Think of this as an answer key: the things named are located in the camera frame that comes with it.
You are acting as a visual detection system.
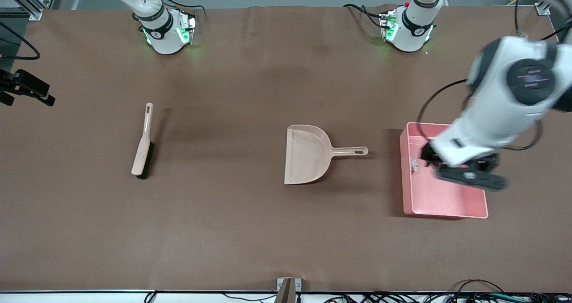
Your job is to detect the beige plastic dustpan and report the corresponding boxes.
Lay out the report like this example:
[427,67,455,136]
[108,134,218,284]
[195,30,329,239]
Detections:
[284,124,369,185]

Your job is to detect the beige hand brush black bristles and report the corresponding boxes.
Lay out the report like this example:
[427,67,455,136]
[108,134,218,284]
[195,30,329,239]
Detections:
[131,102,155,179]

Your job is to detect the pink plastic bin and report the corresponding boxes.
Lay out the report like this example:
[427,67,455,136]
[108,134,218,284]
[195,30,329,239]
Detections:
[400,122,489,219]

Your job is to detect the brown table mat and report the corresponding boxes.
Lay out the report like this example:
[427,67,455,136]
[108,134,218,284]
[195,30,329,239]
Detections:
[0,4,572,293]

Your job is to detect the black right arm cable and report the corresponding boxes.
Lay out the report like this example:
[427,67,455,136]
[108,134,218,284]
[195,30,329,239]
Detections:
[0,21,41,61]

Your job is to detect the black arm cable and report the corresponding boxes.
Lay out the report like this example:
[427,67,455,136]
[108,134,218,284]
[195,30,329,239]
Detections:
[0,21,41,61]
[417,0,572,152]

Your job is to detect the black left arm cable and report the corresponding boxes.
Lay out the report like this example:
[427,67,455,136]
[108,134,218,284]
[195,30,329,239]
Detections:
[417,0,572,152]

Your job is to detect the black looped cable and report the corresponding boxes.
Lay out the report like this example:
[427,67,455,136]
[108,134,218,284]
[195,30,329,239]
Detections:
[455,279,506,295]

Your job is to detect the black cable bundle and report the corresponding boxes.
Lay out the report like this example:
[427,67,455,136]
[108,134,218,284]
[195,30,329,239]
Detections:
[322,291,572,303]

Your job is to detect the black left base cable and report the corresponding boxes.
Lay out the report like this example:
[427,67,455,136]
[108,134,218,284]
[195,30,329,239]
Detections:
[343,4,390,29]

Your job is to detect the metal table edge bracket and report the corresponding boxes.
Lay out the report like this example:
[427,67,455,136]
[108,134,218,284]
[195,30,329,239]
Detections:
[276,278,302,303]

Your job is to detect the long thin black cable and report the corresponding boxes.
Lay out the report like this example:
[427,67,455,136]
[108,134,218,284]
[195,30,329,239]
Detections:
[221,293,278,303]

